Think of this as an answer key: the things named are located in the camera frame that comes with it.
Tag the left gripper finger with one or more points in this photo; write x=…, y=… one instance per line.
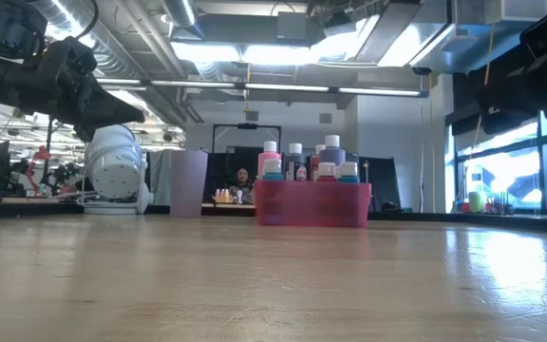
x=107, y=111

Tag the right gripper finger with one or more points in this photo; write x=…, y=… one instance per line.
x=501, y=95

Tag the large pink paint bottle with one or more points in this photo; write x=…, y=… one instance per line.
x=269, y=152

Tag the small blue paint bottle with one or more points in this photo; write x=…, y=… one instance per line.
x=348, y=173
x=272, y=171

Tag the large dark blue paint bottle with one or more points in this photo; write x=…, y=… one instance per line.
x=294, y=159

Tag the large red paint bottle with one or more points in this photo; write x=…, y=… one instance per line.
x=315, y=161

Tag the red background robot arm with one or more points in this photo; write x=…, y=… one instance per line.
x=41, y=154

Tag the small background paint bottles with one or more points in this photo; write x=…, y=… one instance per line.
x=223, y=195

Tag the lavender plastic cup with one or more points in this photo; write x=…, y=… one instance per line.
x=188, y=185

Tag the green round container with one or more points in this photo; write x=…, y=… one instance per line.
x=477, y=202

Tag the long ceiling light tube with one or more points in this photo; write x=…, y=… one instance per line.
x=373, y=90

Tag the person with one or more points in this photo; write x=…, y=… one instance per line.
x=242, y=183

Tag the bright ceiling light panel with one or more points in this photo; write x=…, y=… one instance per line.
x=254, y=54

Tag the pink plastic tray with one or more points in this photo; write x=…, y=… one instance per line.
x=311, y=204

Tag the silver ceiling air duct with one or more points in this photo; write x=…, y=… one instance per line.
x=181, y=12

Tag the black aluminium table frame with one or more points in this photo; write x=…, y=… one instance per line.
x=492, y=219

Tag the black background gantry frame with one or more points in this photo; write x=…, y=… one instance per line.
x=247, y=126

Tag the black clamp bracket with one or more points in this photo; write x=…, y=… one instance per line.
x=385, y=185

